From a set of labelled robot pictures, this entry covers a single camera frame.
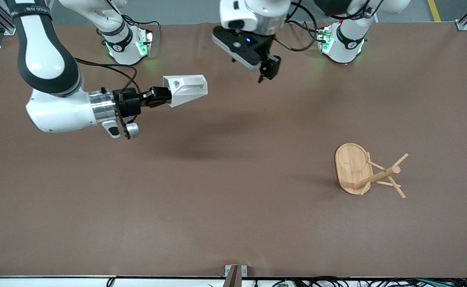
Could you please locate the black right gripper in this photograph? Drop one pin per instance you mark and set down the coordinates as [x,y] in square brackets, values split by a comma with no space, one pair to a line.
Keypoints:
[127,105]

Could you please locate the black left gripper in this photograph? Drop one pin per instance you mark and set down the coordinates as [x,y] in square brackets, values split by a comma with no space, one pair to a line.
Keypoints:
[266,56]

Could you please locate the white faceted cup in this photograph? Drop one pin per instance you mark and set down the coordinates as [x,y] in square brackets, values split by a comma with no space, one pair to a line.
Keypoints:
[187,89]

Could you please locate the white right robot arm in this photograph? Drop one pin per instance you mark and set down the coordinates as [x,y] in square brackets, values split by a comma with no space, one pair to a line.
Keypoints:
[46,59]

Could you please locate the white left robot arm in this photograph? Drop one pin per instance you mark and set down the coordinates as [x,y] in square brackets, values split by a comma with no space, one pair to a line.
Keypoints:
[253,16]

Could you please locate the wooden cup rack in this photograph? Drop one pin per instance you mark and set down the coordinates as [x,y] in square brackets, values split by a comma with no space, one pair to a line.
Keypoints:
[351,167]

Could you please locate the brown table cover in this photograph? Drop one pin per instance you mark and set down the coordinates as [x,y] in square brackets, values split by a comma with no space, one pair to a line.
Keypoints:
[233,207]

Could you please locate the brown mounting bar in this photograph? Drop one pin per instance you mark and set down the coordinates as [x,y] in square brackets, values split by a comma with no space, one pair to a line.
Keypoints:
[233,279]

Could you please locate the grey metal mounting bracket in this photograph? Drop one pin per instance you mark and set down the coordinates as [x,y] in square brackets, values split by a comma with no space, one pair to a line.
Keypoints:
[228,269]

